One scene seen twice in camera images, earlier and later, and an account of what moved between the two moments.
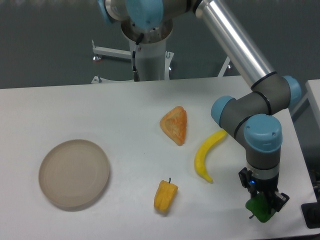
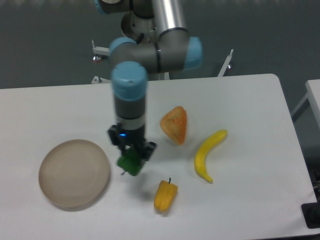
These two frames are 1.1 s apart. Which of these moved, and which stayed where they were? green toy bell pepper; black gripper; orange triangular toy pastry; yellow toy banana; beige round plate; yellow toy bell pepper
Moved: green toy bell pepper; black gripper
Stayed: beige round plate; yellow toy bell pepper; yellow toy banana; orange triangular toy pastry
